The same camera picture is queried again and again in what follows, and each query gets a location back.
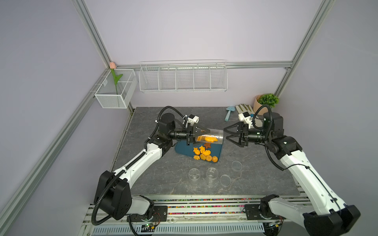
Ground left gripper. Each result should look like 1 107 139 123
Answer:
168 123 209 147

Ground batch orange cookies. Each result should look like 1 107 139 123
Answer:
205 135 219 143
199 149 219 163

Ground clear cookie jar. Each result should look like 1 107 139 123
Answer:
205 167 219 187
195 129 223 145
188 168 201 186

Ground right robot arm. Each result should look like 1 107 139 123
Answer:
224 106 361 236

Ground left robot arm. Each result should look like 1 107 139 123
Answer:
91 106 210 226

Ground teal plastic tray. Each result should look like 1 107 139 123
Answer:
175 138 224 158

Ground beige gardening glove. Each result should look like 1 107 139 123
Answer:
235 104 255 117

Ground blue garden trowel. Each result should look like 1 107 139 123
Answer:
224 106 236 122

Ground potted green plant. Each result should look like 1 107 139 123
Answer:
253 93 279 116

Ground artificial pink tulip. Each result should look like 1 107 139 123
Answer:
109 62 123 94

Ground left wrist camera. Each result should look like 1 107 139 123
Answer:
183 114 199 128

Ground white wire wall shelf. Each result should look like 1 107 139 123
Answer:
139 60 228 93

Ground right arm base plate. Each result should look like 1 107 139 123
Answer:
242 204 285 220

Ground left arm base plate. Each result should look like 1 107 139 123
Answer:
131 205 168 222

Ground white mesh wall basket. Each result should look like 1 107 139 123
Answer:
95 69 138 109

